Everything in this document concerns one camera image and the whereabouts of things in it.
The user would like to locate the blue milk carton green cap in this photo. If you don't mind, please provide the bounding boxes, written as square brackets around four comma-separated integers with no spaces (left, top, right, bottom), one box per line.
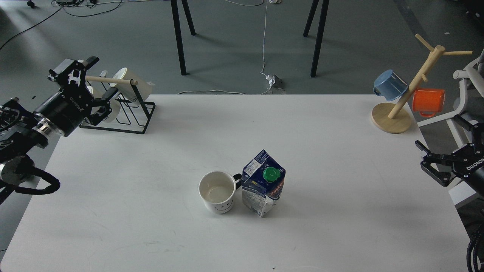
[241,150,286,218]

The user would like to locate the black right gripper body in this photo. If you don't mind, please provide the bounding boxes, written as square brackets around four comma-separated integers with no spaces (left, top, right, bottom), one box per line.
[451,144,484,196]

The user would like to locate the black cable on floor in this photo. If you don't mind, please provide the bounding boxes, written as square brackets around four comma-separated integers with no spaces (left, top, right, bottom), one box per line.
[0,0,123,49]

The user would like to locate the white cable on floor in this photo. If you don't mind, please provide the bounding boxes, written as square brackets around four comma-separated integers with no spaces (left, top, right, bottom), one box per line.
[176,0,282,95]

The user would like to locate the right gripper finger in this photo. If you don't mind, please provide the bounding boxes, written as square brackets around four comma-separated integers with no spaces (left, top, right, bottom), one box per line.
[453,115,484,148]
[415,140,454,187]

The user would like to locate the black wire mug rack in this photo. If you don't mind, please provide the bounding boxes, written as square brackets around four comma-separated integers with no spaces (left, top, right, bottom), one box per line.
[80,76,156,134]

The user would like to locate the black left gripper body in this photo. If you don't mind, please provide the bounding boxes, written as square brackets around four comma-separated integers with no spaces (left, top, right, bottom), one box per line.
[34,88,94,137]

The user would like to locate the black table legs right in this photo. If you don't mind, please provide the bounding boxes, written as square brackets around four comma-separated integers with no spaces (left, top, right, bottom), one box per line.
[303,0,330,78]

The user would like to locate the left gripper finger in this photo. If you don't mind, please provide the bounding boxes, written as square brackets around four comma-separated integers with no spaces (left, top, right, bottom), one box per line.
[83,87,119,125]
[48,56,99,94]

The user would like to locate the rear white mug on rack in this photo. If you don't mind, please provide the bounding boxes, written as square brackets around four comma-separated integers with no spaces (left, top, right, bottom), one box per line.
[108,67,154,105]

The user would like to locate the white chair frame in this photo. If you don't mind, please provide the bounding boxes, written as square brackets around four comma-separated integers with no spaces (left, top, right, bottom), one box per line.
[415,55,483,207]

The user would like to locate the black table legs left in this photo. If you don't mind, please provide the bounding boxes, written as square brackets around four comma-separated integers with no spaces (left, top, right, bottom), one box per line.
[170,0,197,76]

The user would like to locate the black table legs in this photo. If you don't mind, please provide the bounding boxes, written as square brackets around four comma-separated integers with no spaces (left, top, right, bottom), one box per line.
[303,0,330,78]
[170,0,197,76]

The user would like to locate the wooden mug tree stand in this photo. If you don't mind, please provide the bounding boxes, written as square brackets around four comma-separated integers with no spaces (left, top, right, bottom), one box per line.
[371,33,473,134]

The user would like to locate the white power adapter on floor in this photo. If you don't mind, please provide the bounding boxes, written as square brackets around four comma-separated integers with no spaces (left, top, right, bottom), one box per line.
[265,74,284,90]

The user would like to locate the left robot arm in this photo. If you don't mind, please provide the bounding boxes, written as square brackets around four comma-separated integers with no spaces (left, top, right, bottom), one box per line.
[0,56,118,202]

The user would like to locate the blue mug on tree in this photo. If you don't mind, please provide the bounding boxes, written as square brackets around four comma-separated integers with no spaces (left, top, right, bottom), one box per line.
[373,69,409,101]

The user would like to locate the front white mug on rack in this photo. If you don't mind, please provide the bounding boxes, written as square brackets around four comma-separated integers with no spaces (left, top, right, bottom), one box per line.
[85,86,121,125]

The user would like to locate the orange mug on tree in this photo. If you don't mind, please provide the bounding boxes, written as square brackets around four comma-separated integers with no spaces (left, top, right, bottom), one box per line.
[411,88,445,118]

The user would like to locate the white mug on rack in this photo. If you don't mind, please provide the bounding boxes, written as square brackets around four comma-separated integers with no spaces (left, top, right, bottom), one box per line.
[85,86,121,125]
[108,67,154,105]

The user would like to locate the white smiley mug black handle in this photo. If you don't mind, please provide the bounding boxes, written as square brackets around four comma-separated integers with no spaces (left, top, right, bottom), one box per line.
[198,171,242,215]

